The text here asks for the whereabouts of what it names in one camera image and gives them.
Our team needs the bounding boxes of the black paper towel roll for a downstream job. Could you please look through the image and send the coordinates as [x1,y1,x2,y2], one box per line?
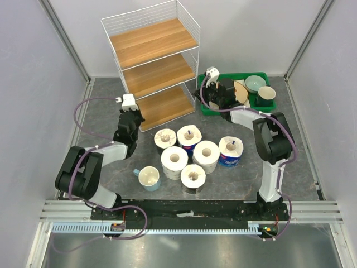
[154,128,177,149]

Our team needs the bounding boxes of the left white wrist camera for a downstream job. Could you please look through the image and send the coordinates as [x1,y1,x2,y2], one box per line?
[115,94,139,111]

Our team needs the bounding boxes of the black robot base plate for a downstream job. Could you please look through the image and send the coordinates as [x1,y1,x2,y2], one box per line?
[90,199,289,229]

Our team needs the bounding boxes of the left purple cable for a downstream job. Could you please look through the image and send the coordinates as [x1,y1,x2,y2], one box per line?
[51,97,148,253]

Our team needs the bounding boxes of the blue roll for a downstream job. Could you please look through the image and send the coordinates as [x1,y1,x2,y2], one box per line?
[218,136,244,168]
[176,125,202,157]

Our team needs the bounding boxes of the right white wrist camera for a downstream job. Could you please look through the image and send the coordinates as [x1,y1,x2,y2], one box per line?
[205,66,220,88]

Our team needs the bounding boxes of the white wire wooden shelf rack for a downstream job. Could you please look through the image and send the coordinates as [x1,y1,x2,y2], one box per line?
[101,1,201,132]

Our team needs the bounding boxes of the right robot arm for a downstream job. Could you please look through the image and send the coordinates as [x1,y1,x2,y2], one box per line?
[195,76,297,220]

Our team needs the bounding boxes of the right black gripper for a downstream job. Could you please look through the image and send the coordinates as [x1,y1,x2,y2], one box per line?
[193,79,224,106]

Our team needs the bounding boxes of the purple cable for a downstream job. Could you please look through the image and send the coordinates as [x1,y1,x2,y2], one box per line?
[200,75,296,242]
[51,97,148,253]

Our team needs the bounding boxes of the white floral roll left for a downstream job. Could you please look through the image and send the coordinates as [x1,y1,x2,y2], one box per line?
[161,146,189,180]

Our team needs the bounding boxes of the green plastic tray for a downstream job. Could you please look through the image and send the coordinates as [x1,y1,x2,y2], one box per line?
[200,72,276,118]

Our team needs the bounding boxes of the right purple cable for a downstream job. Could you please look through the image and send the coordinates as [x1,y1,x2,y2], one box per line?
[200,75,296,242]

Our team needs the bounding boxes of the white floral roll centre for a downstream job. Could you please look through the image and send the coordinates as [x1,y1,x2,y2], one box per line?
[193,140,220,174]

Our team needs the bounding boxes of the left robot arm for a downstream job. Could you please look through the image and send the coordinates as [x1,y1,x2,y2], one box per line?
[55,109,144,219]

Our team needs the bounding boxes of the light blue ceramic mug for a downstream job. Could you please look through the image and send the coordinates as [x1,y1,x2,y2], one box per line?
[133,166,161,192]

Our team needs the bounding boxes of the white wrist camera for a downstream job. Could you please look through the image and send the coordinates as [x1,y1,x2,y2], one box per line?
[115,94,139,111]
[205,66,220,88]

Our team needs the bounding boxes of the white floral roll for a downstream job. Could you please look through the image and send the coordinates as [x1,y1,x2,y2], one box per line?
[161,146,189,180]
[193,140,220,174]

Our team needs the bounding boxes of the bird pattern ceramic plate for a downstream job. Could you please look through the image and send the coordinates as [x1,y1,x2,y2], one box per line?
[234,81,248,104]

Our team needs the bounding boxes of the black roll front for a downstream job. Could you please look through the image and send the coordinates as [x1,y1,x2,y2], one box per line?
[181,164,206,194]

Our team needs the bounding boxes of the light green ceramic bowl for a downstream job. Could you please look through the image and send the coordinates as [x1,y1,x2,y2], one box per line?
[245,75,267,94]

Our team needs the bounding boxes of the light blue cable duct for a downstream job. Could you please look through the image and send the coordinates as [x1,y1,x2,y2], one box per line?
[51,222,262,235]

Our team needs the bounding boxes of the dark green ceramic cup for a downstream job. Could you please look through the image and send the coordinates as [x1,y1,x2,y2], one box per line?
[255,86,276,107]

